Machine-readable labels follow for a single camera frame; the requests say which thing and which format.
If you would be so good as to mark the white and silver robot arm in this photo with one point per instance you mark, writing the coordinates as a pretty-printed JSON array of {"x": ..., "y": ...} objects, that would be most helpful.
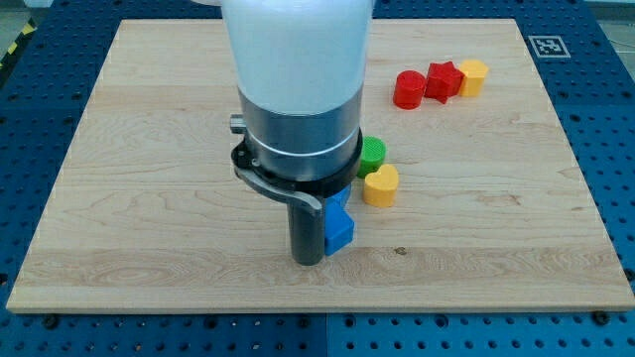
[{"x": 300, "y": 70}]

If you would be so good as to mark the blue cube block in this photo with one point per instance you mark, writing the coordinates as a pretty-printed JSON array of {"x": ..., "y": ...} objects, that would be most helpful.
[{"x": 339, "y": 228}]

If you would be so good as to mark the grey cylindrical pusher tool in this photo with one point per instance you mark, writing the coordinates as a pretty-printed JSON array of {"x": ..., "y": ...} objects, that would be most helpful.
[{"x": 305, "y": 199}]

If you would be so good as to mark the blue block behind pusher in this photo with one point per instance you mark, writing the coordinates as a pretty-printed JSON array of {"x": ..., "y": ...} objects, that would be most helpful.
[{"x": 340, "y": 198}]

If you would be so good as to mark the yellow heart block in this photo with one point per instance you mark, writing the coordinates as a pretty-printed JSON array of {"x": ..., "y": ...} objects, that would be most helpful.
[{"x": 381, "y": 186}]

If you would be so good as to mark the green cylinder block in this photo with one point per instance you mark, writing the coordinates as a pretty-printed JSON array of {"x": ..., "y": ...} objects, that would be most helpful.
[{"x": 372, "y": 157}]

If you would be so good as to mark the red cylinder block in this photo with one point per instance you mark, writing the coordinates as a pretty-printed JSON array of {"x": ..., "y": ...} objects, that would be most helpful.
[{"x": 409, "y": 89}]

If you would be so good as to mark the red star block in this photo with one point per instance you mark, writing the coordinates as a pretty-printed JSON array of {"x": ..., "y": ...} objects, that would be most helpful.
[{"x": 444, "y": 81}]

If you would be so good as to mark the wooden board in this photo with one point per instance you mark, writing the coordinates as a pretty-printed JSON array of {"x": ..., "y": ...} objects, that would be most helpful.
[{"x": 492, "y": 212}]

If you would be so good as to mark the yellow hexagon block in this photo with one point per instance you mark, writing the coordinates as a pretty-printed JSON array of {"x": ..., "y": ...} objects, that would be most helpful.
[{"x": 474, "y": 73}]

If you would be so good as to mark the white fiducial marker tag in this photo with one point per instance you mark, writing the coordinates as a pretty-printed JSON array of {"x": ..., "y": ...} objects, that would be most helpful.
[{"x": 549, "y": 47}]

